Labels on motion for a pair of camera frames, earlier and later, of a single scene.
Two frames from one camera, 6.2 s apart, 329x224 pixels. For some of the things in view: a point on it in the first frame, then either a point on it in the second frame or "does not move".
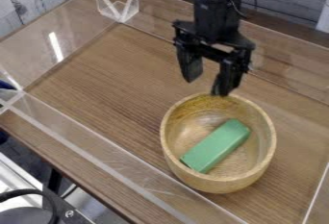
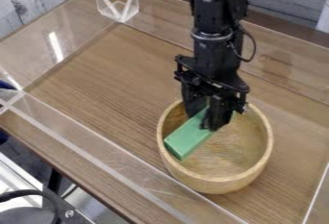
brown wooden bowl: x=217 y=142 does not move
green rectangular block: x=211 y=149 to x=186 y=135
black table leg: x=55 y=180 does not move
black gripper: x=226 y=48 to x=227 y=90
